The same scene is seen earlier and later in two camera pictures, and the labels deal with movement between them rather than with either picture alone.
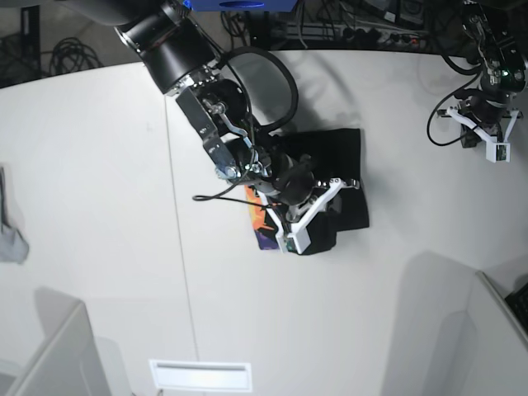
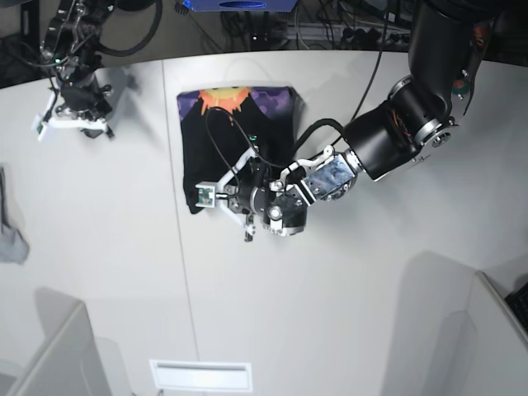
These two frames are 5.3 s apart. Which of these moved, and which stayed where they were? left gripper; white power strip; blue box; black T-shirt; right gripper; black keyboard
Moved: left gripper; black T-shirt; right gripper
Stayed: blue box; white power strip; black keyboard
